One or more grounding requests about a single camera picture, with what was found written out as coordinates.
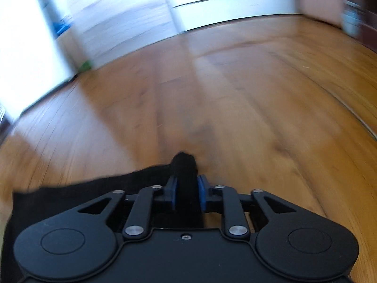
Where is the pink bag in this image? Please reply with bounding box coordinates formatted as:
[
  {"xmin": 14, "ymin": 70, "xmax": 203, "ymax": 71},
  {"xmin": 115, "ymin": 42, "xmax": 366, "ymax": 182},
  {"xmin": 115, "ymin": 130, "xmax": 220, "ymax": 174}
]
[{"xmin": 297, "ymin": 0, "xmax": 346, "ymax": 25}]

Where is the white drawer cabinet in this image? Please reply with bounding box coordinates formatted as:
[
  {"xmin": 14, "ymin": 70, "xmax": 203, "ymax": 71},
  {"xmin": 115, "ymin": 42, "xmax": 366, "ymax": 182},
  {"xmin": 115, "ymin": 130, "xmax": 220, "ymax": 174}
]
[{"xmin": 160, "ymin": 0, "xmax": 304, "ymax": 33}]

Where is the pale blue bag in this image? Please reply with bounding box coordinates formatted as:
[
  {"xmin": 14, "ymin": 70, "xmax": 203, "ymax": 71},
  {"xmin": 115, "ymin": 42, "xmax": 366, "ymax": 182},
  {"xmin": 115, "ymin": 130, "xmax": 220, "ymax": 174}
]
[{"xmin": 340, "ymin": 6, "xmax": 364, "ymax": 36}]

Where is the black garment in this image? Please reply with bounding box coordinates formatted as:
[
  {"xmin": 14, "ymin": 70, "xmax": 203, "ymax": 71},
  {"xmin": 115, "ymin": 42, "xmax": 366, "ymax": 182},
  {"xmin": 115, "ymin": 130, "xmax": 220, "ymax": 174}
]
[{"xmin": 3, "ymin": 152, "xmax": 207, "ymax": 275}]

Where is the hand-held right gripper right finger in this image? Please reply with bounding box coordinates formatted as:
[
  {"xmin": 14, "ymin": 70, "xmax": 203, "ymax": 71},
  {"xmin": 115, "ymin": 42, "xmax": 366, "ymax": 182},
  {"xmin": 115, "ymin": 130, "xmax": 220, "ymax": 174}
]
[{"xmin": 197, "ymin": 175, "xmax": 297, "ymax": 240}]

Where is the dark wooden desk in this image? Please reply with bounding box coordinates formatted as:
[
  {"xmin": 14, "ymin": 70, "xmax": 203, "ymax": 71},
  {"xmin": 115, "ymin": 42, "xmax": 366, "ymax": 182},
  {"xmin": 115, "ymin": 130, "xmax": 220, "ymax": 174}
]
[{"xmin": 359, "ymin": 0, "xmax": 377, "ymax": 50}]

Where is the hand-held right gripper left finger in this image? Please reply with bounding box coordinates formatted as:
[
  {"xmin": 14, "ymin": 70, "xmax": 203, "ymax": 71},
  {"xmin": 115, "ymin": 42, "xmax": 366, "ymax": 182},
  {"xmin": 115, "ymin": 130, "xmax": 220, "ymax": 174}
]
[{"xmin": 77, "ymin": 175, "xmax": 178, "ymax": 240}]

